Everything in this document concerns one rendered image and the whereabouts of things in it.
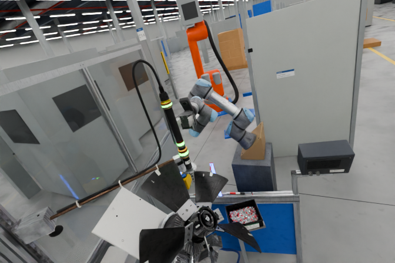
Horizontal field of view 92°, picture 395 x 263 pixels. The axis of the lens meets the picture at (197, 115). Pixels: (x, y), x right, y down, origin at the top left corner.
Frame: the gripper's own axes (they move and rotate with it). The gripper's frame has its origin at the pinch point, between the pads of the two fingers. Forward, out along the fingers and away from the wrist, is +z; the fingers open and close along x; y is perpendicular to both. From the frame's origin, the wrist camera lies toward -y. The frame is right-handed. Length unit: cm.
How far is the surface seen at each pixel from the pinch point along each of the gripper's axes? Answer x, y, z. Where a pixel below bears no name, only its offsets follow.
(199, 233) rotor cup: -2, 46, 22
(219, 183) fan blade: -7, 49, -11
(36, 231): 48, 12, 45
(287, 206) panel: -47, 94, -29
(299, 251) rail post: -53, 148, -28
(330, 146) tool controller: -74, 42, -29
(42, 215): 47, 8, 41
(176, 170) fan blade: 11.3, 27.3, -0.2
